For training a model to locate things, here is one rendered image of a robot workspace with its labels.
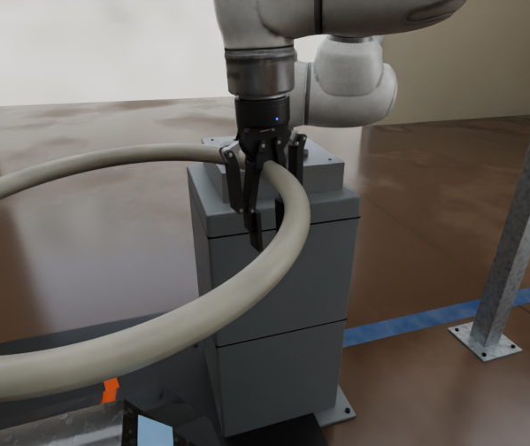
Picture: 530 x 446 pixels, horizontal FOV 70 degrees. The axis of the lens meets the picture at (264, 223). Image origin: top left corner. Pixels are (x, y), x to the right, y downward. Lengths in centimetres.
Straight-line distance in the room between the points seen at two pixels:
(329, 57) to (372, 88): 12
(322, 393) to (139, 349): 114
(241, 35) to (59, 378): 39
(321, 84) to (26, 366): 81
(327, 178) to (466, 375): 104
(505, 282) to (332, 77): 109
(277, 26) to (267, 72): 5
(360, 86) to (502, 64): 630
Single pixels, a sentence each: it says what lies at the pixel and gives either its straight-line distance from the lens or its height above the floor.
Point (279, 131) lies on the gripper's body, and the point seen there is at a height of 104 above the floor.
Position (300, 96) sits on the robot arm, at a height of 104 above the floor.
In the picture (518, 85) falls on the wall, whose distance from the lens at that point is 754.
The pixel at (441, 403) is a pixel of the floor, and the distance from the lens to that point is 160.
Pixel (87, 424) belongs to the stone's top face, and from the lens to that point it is 39.
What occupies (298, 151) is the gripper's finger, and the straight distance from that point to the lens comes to 57.
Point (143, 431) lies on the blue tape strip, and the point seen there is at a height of 86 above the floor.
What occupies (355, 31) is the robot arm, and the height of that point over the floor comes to 117.
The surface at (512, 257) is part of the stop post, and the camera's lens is 165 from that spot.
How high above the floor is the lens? 116
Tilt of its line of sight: 26 degrees down
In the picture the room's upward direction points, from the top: straight up
